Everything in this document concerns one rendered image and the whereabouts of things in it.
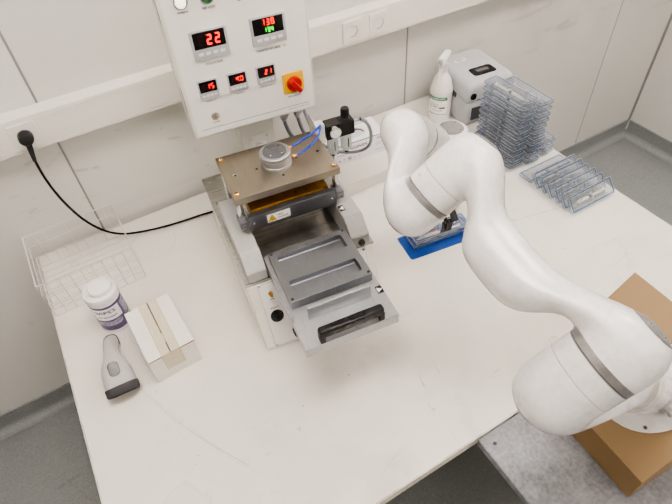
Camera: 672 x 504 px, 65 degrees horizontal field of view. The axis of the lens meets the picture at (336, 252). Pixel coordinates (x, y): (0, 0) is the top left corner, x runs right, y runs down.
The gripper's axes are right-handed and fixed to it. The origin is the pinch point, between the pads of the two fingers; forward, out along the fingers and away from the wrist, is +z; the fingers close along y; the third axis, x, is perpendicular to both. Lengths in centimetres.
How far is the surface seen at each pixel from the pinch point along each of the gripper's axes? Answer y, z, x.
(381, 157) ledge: 38.4, 3.4, 0.5
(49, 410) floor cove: 42, 82, 145
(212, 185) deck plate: 32, -10, 59
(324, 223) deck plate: 2.9, -10.0, 34.7
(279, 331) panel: -16, 4, 56
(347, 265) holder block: -17.8, -15.0, 36.6
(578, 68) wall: 82, 22, -125
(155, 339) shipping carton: -8, -1, 85
